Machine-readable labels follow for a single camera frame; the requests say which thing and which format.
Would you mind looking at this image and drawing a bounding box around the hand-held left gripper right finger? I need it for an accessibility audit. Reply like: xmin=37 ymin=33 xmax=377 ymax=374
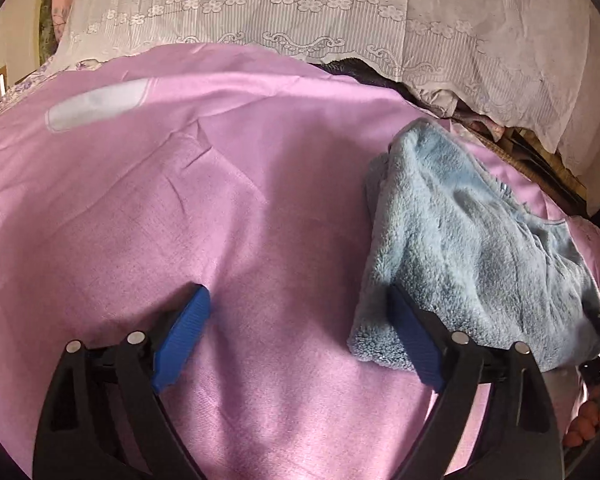
xmin=387 ymin=285 xmax=566 ymax=480

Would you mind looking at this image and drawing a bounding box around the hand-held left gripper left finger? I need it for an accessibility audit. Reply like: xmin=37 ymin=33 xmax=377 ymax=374
xmin=32 ymin=282 xmax=212 ymax=480

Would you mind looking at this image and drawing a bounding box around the light blue fleece garment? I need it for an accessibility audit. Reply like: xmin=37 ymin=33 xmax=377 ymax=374
xmin=347 ymin=117 xmax=600 ymax=373

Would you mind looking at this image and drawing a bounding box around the person's right hand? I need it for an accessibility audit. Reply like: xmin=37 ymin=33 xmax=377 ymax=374
xmin=562 ymin=400 xmax=600 ymax=450

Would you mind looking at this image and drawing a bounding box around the purple bed sheet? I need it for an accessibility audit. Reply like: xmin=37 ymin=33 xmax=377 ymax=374
xmin=0 ymin=42 xmax=600 ymax=480

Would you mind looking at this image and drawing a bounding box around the brown woven mat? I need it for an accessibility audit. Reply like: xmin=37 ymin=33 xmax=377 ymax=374
xmin=500 ymin=130 xmax=600 ymax=221

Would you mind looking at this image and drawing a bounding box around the patterned pink blanket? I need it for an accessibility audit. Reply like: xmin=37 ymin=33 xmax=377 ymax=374
xmin=450 ymin=105 xmax=506 ymax=142

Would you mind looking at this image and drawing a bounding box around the dark cloth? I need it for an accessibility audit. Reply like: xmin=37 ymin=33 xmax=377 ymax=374
xmin=315 ymin=57 xmax=421 ymax=106

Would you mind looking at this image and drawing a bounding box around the purple floral bedding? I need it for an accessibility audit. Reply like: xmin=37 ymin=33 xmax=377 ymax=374
xmin=0 ymin=57 xmax=103 ymax=128

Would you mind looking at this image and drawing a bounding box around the white lace cover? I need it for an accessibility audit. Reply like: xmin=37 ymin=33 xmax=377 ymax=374
xmin=55 ymin=0 xmax=600 ymax=171

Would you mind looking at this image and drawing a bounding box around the pink floral cloth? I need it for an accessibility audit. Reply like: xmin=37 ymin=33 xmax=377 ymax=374
xmin=37 ymin=0 xmax=88 ymax=56

